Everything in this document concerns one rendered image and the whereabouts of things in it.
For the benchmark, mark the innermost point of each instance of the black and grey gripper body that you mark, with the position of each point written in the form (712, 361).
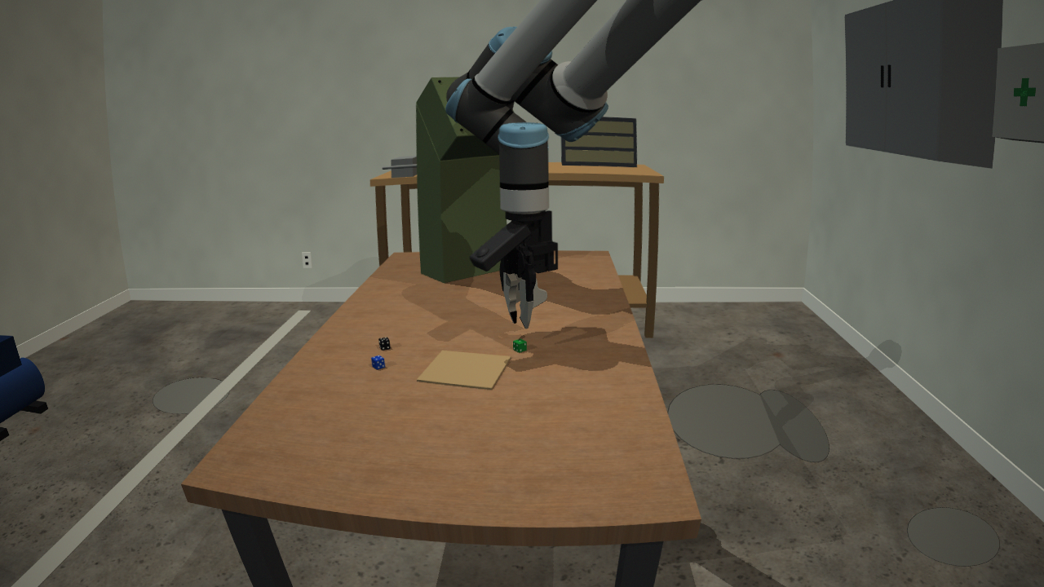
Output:
(534, 248)

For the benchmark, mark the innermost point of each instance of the tan square mat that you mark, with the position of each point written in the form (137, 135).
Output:
(454, 368)

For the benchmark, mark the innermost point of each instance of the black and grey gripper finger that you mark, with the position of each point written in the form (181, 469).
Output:
(510, 288)
(530, 295)

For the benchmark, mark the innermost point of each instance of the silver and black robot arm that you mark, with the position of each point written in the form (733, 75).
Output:
(566, 98)

